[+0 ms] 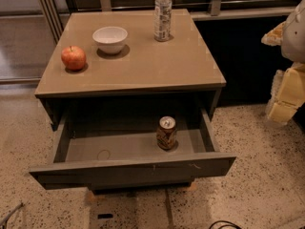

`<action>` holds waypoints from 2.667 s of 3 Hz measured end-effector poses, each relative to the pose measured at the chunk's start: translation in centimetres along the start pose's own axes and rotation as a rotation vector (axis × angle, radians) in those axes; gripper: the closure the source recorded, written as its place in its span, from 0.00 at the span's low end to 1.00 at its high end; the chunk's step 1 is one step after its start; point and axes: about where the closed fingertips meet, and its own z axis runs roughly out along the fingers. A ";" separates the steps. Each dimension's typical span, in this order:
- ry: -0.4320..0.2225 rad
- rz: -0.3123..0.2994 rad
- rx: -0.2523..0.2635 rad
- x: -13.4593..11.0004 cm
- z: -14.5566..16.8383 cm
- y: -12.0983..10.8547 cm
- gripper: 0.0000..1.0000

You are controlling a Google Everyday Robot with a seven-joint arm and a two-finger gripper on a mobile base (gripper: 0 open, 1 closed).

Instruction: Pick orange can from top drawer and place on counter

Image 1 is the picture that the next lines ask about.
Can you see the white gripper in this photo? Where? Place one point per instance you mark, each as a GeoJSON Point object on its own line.
{"type": "Point", "coordinates": [294, 38]}

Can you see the orange soda can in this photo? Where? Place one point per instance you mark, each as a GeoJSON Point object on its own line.
{"type": "Point", "coordinates": [166, 133]}

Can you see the open grey top drawer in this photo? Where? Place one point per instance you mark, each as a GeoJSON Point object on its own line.
{"type": "Point", "coordinates": [104, 153]}

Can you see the clear plastic water bottle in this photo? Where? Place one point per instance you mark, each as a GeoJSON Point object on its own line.
{"type": "Point", "coordinates": [162, 19]}

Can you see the white ceramic bowl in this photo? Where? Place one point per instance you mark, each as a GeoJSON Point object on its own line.
{"type": "Point", "coordinates": [110, 40]}

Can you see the red apple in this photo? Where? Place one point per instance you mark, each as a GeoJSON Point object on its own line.
{"type": "Point", "coordinates": [74, 58]}

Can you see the grey metal rod on floor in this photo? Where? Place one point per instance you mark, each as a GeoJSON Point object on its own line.
{"type": "Point", "coordinates": [5, 219]}

